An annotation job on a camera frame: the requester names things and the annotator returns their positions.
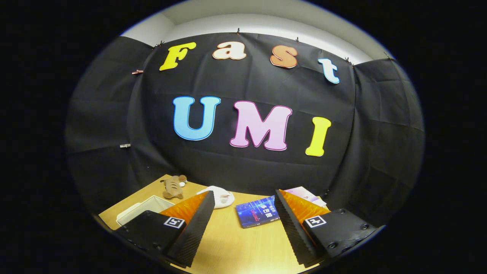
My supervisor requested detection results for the grey fabric storage box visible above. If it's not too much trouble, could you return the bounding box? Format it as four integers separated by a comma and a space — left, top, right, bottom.
116, 195, 175, 227

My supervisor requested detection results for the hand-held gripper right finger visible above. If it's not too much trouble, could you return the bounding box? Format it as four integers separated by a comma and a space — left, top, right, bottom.
274, 189, 386, 268

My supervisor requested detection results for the brown striped plush toy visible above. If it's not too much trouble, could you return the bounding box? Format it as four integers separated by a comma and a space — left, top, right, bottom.
160, 175, 188, 200

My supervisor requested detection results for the pink book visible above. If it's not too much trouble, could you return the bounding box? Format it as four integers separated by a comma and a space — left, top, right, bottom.
283, 186, 328, 208

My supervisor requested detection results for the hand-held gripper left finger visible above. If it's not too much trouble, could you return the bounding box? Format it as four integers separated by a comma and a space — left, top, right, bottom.
113, 191, 216, 269

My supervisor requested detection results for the white plush toy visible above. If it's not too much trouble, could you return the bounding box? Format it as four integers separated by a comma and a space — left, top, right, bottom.
197, 186, 236, 209

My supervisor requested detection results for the black backdrop cloth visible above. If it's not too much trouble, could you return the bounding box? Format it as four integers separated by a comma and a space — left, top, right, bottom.
65, 32, 425, 229

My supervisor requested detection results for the dark blue book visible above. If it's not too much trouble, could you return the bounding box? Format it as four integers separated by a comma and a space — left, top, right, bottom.
236, 196, 281, 229

